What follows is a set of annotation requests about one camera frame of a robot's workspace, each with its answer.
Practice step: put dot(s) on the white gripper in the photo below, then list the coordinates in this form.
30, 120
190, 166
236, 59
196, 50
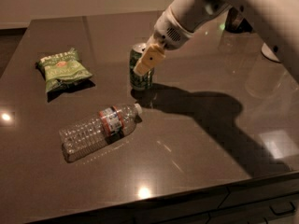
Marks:
167, 35

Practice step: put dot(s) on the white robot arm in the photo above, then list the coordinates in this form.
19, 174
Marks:
275, 21

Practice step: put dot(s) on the clear plastic water bottle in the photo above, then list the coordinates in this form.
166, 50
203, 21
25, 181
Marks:
99, 130

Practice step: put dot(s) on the black mesh pen cup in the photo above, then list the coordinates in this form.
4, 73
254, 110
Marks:
236, 23

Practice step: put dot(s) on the green chip bag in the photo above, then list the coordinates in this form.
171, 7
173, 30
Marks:
62, 70

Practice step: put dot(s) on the white round plate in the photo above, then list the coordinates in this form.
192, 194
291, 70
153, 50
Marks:
268, 53

